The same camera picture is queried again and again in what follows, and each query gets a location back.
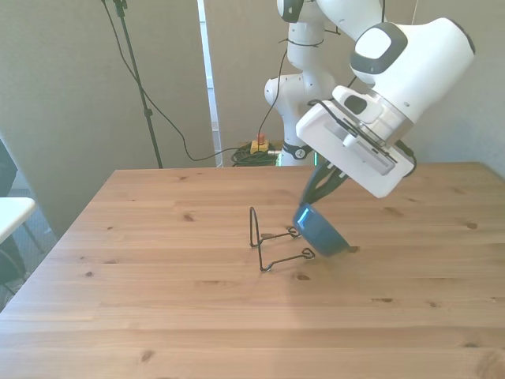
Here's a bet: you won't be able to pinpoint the dark blue bowl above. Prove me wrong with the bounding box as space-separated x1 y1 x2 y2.
291 201 350 258

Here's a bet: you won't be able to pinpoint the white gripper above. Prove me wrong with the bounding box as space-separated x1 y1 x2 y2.
295 103 417 205

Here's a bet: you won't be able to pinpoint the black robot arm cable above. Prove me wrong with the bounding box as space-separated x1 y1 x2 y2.
256 37 340 137

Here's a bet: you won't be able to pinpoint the white side table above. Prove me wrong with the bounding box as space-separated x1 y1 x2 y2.
0 196 37 246

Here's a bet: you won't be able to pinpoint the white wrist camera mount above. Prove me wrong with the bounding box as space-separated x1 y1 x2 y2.
331 84 383 124

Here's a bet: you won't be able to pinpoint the yellow emergency stop box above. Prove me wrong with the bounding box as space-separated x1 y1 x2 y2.
250 133 271 155

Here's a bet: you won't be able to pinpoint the white vertical wall strip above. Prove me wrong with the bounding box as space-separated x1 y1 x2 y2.
196 0 224 169

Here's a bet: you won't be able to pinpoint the black wire plate stand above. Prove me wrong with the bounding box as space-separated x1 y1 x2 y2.
249 206 316 273

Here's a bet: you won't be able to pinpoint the black camera tripod stand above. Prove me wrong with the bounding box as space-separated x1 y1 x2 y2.
100 0 165 170

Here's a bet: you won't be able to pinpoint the black tripod cable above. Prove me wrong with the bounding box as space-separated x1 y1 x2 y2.
103 0 253 163

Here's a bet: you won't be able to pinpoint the coiled green black cables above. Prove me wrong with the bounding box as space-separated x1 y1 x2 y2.
230 143 283 167

